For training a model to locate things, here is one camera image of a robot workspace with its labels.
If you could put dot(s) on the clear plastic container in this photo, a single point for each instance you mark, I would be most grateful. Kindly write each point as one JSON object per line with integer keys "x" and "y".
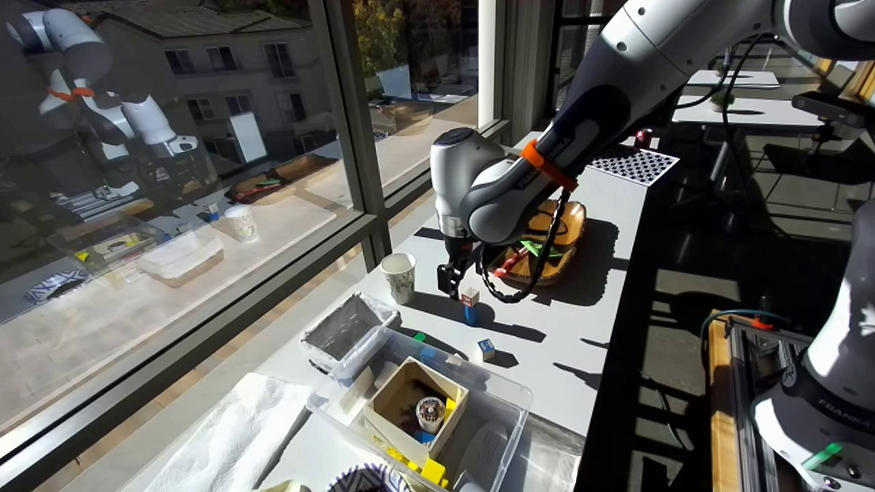
{"x": 494, "y": 428}

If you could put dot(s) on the small wooden box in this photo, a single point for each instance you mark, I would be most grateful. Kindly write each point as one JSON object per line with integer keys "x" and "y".
{"x": 401, "y": 401}

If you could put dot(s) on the blue cylinder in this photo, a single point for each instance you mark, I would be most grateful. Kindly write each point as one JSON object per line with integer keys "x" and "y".
{"x": 473, "y": 316}

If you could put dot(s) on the checkered calibration board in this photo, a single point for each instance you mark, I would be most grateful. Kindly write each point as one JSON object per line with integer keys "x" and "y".
{"x": 645, "y": 168}

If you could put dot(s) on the white paper cup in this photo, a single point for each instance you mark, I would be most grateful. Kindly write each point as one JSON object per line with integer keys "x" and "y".
{"x": 401, "y": 278}

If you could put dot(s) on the gray square tray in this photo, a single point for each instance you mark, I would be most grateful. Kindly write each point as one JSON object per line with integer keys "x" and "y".
{"x": 345, "y": 330}

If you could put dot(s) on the large bark-edged wooden bowl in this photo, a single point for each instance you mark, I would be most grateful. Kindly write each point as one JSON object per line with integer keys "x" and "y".
{"x": 565, "y": 248}

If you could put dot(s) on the yellow toy block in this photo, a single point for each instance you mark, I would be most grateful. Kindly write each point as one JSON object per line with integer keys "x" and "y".
{"x": 451, "y": 405}
{"x": 422, "y": 469}

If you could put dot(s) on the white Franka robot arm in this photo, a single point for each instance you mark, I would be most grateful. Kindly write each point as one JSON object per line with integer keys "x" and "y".
{"x": 620, "y": 84}

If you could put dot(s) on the small blue white block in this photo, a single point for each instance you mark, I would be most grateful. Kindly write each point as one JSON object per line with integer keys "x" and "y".
{"x": 485, "y": 347}

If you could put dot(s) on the blue white patterned bowl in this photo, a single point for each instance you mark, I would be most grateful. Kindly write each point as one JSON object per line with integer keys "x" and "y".
{"x": 370, "y": 479}

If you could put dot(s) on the green clip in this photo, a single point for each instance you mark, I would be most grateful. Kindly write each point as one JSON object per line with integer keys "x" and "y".
{"x": 533, "y": 248}

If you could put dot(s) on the white background table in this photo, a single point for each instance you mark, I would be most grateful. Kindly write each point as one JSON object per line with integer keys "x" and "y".
{"x": 757, "y": 111}

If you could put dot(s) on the red stick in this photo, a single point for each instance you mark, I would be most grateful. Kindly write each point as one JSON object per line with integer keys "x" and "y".
{"x": 507, "y": 267}

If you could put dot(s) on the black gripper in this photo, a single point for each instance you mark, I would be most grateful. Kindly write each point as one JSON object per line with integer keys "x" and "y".
{"x": 462, "y": 249}

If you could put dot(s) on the wooden-edged stand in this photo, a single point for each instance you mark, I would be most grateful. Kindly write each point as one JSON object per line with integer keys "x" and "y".
{"x": 720, "y": 401}

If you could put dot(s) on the window frame post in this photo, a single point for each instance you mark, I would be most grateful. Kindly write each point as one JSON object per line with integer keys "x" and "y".
{"x": 351, "y": 138}

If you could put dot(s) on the green cylinder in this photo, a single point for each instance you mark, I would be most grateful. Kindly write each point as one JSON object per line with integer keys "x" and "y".
{"x": 422, "y": 339}

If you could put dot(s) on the clear plastic bag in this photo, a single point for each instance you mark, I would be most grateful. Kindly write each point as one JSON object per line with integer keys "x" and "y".
{"x": 229, "y": 439}

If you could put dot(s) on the small round can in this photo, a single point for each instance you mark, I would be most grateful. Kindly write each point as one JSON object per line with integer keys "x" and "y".
{"x": 432, "y": 412}

